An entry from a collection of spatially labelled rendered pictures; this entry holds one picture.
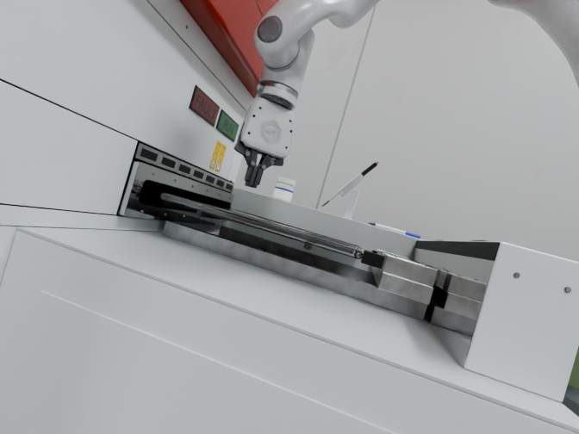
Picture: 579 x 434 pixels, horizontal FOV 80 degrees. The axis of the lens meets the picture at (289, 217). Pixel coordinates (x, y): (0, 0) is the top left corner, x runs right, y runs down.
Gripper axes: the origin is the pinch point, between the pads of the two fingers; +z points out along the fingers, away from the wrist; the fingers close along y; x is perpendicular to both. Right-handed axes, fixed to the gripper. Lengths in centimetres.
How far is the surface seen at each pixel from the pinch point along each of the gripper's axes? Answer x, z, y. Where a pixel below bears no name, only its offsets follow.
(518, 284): -46.0, 5.9, 15.8
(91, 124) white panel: -11.6, 1.1, -28.2
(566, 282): -48, 4, 19
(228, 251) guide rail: -5.5, 14.9, -2.3
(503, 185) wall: 61, -46, 162
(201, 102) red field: 7.8, -12.0, -12.8
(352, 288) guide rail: -19.9, 14.5, 16.3
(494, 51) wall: 78, -123, 146
